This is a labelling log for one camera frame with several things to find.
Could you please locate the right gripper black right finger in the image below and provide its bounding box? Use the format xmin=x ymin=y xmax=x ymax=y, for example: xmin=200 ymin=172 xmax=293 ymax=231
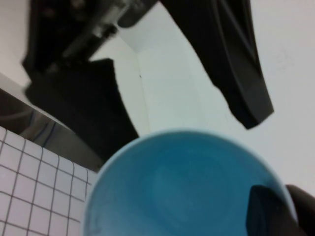
xmin=285 ymin=184 xmax=315 ymax=236

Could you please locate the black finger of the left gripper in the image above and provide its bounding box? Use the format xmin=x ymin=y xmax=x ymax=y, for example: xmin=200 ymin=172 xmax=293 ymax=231
xmin=24 ymin=58 xmax=140 ymax=160
xmin=159 ymin=0 xmax=275 ymax=130

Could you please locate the left gripper black metal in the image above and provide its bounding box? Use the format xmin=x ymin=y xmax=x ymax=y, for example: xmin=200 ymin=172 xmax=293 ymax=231
xmin=22 ymin=0 xmax=158 ymax=77

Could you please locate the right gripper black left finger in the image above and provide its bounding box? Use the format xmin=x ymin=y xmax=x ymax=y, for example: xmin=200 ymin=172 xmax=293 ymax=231
xmin=246 ymin=185 xmax=300 ymax=236

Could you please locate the light blue plastic cup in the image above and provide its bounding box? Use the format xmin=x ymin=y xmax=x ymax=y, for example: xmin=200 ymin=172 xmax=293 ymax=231
xmin=83 ymin=127 xmax=301 ymax=236

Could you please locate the grey white side ledge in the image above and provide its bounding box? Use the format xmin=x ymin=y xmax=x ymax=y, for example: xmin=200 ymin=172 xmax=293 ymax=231
xmin=0 ymin=72 xmax=104 ymax=173

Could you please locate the checkered grid tablecloth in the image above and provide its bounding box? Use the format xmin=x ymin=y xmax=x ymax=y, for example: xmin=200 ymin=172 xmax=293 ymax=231
xmin=0 ymin=126 xmax=99 ymax=236

